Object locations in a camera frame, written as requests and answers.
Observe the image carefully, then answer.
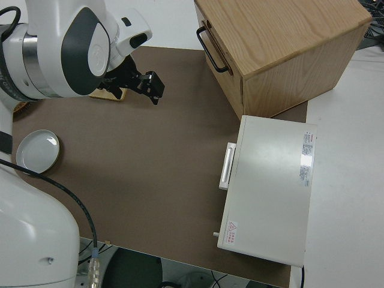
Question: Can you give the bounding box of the brown table mat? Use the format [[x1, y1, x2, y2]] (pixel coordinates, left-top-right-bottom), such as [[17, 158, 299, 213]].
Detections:
[[11, 46, 308, 288]]

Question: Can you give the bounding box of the wooden mug holder stand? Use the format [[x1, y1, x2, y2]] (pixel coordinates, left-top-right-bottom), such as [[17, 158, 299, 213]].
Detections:
[[88, 86, 128, 103]]

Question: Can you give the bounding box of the black arm base cable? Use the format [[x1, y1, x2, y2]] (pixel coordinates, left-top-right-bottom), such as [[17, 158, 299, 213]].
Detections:
[[0, 158, 104, 287]]

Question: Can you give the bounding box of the white toaster oven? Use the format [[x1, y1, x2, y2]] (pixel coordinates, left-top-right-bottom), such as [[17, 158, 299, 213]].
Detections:
[[212, 115, 319, 268]]

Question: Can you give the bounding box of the black box handle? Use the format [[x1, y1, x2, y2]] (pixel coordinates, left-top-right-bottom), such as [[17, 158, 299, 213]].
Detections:
[[196, 26, 229, 74]]

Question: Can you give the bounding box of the toaster oven door handle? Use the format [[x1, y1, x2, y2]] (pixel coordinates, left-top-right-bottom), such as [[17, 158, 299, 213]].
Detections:
[[218, 142, 238, 190]]

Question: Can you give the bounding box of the brown wicker basket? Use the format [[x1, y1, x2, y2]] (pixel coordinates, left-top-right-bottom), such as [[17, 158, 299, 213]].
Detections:
[[13, 101, 35, 114]]

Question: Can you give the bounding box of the black arm wrist cable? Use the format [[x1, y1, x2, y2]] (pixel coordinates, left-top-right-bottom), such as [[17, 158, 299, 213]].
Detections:
[[0, 5, 21, 40]]

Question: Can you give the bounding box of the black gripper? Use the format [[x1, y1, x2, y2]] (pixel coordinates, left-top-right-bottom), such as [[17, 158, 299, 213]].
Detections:
[[98, 55, 166, 106]]

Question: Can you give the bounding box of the black cable bundle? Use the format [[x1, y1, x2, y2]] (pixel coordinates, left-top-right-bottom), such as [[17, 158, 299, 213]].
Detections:
[[364, 0, 384, 49]]

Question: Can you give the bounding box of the gray round plate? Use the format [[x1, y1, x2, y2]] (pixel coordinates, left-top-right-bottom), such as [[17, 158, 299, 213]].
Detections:
[[16, 129, 62, 175]]

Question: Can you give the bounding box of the large wooden box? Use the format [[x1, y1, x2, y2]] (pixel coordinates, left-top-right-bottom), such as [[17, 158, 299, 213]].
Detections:
[[193, 0, 373, 118]]

